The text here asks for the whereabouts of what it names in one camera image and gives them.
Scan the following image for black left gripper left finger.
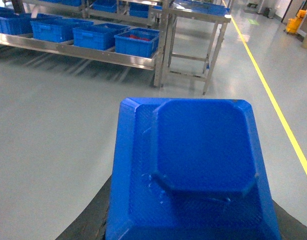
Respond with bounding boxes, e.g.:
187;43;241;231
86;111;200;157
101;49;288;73
57;177;112;240

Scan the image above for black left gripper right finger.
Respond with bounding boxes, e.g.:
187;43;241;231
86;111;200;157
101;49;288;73
272;200;307;240

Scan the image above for blue block part with knob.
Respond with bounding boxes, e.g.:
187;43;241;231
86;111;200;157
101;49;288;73
105;97;281;240

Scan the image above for empty blue plastic bin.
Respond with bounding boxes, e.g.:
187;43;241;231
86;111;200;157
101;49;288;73
72;23;131;51

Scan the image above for blue bin with red bags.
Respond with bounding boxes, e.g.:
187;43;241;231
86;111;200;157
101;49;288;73
114;28;160;58

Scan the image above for far left blue bin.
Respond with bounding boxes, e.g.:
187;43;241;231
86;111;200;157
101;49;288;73
30;18;94;43

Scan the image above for stainless steel shelf rack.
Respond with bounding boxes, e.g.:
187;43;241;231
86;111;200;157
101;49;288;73
0;0;173;88

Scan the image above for red bubble wrap bags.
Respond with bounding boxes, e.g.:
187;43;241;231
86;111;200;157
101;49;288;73
129;34;150;42

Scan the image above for yellow mop bucket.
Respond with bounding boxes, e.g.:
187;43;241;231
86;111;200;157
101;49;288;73
284;10;307;34

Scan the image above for stainless steel side table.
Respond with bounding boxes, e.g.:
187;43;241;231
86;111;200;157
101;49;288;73
161;0;234;93

